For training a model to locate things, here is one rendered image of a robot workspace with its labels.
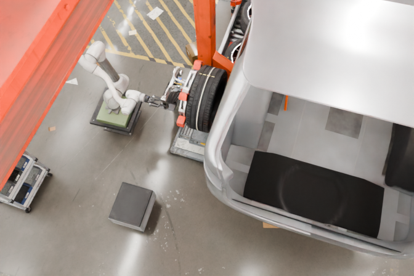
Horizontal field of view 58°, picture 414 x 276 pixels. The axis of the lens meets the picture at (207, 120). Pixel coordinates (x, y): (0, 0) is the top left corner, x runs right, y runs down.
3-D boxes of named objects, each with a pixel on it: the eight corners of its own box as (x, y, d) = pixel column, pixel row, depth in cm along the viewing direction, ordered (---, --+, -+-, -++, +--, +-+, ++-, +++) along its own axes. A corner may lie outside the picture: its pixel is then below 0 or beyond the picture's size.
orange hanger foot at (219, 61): (255, 89, 419) (259, 72, 388) (211, 78, 428) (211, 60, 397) (259, 77, 426) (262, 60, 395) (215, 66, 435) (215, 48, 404)
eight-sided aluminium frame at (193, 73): (187, 130, 392) (183, 104, 343) (182, 128, 393) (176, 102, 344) (204, 88, 415) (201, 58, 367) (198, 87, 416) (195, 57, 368)
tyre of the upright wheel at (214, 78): (223, 108, 421) (205, 146, 372) (203, 103, 425) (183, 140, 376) (231, 58, 378) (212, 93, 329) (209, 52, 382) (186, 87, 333)
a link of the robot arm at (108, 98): (104, 106, 425) (98, 97, 405) (112, 93, 431) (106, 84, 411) (116, 111, 421) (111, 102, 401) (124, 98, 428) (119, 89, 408)
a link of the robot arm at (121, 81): (113, 93, 431) (122, 78, 438) (124, 97, 425) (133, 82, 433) (81, 52, 364) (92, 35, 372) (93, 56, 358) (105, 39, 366)
